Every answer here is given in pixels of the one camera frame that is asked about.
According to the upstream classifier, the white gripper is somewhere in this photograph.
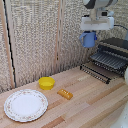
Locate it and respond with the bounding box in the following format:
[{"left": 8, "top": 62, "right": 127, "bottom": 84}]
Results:
[{"left": 80, "top": 15, "right": 115, "bottom": 32}]

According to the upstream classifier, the blue cup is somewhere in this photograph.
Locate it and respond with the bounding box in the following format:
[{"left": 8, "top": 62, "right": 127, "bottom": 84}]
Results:
[{"left": 79, "top": 30, "right": 98, "bottom": 49}]

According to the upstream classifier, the black dish rack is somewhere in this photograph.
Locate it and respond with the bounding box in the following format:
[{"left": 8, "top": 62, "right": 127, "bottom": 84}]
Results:
[{"left": 79, "top": 36, "right": 128, "bottom": 85}]

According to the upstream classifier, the orange rectangular block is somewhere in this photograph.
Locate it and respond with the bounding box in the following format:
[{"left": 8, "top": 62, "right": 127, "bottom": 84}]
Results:
[{"left": 57, "top": 88, "right": 74, "bottom": 101}]

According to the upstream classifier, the yellow bowl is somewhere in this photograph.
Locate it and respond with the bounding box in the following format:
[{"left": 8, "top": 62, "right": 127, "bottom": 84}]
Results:
[{"left": 38, "top": 76, "right": 56, "bottom": 91}]

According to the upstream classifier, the white patterned plate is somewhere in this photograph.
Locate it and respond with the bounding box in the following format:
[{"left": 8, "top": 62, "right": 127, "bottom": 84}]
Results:
[{"left": 3, "top": 88, "right": 49, "bottom": 123}]

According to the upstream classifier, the black cable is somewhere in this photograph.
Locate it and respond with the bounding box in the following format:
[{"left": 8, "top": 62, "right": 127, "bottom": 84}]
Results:
[{"left": 113, "top": 23, "right": 128, "bottom": 31}]

